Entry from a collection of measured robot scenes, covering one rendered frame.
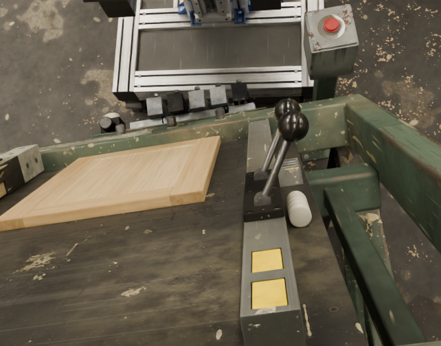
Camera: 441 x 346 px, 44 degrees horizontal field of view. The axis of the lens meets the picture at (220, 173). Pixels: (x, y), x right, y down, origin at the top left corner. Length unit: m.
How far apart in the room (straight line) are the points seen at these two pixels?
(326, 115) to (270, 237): 0.81
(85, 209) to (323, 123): 0.67
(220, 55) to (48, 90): 0.85
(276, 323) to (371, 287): 0.24
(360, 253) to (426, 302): 1.48
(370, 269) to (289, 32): 1.64
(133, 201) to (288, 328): 0.52
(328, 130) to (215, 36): 1.01
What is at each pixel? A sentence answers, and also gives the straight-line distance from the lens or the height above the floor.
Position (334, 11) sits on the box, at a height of 0.93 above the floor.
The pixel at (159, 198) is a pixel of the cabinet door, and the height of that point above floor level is 1.31.
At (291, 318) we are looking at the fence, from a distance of 0.46.
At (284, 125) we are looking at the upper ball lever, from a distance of 0.65.
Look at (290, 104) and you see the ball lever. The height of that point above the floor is 1.46.
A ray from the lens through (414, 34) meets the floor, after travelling 2.53.
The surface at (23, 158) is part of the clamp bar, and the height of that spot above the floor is 1.00.
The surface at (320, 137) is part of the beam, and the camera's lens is 1.38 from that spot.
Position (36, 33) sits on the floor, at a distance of 2.80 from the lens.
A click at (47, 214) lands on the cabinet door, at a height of 1.31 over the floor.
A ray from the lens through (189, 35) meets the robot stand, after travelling 2.30.
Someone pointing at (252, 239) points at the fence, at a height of 1.58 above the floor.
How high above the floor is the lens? 2.18
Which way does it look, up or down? 73 degrees down
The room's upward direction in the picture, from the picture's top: 28 degrees counter-clockwise
